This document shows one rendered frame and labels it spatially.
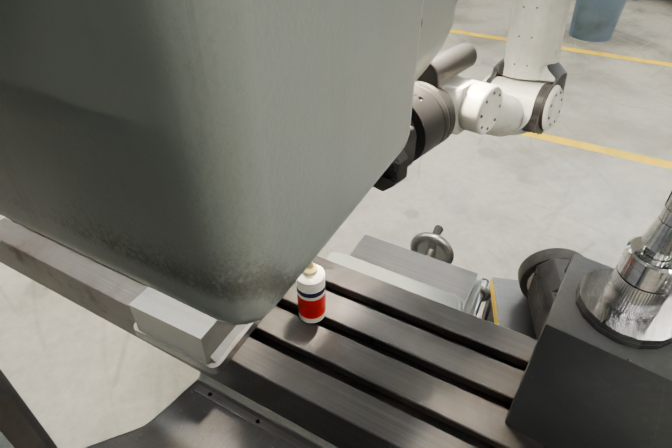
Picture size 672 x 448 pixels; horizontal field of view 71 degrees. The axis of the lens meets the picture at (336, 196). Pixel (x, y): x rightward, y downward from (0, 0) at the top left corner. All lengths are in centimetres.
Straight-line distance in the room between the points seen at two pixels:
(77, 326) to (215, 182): 202
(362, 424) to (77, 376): 151
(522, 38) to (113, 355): 171
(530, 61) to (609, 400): 54
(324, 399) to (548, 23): 66
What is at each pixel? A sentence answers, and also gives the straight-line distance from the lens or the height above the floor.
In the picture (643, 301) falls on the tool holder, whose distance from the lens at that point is 51.
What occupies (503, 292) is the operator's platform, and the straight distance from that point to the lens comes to 158.
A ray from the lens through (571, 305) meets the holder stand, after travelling 53.
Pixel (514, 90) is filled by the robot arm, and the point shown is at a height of 117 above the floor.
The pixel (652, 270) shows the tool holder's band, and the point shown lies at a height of 122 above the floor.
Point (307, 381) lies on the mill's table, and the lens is 65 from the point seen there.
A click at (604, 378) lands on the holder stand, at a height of 111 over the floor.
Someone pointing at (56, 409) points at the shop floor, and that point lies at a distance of 196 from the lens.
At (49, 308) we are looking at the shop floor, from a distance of 229.
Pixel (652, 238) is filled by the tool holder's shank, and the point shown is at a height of 124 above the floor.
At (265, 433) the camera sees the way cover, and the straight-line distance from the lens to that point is 70.
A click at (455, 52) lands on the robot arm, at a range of 64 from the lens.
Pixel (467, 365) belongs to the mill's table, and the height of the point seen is 96.
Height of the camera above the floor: 151
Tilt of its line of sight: 37 degrees down
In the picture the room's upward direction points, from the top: straight up
